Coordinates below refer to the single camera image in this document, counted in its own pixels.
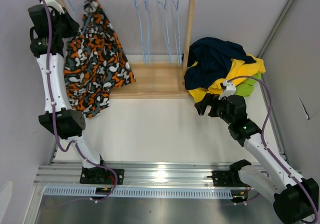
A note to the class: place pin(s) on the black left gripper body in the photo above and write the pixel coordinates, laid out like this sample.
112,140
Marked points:
57,27

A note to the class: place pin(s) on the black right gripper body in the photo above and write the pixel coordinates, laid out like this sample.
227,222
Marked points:
218,109

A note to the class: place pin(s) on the lime green shorts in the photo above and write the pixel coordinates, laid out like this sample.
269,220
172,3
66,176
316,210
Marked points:
244,86

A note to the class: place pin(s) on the patterned camouflage shorts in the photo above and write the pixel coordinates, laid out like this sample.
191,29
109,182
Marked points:
95,63

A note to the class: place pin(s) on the navy blue shorts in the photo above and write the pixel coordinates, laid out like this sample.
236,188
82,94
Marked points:
210,59

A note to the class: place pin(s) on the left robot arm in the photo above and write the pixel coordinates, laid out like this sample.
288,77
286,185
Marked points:
50,28

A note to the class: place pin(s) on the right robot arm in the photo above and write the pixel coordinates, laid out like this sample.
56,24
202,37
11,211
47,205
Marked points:
292,196

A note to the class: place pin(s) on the wooden clothes rack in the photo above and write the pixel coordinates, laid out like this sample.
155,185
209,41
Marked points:
161,79

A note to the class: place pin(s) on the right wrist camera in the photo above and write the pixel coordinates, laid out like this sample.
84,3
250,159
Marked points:
228,89

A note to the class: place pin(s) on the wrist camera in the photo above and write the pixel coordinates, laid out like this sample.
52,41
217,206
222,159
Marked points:
228,89
55,5

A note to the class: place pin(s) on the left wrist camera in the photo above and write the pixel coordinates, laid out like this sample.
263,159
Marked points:
55,5

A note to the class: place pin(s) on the aluminium mounting rail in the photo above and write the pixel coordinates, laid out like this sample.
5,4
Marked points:
163,180

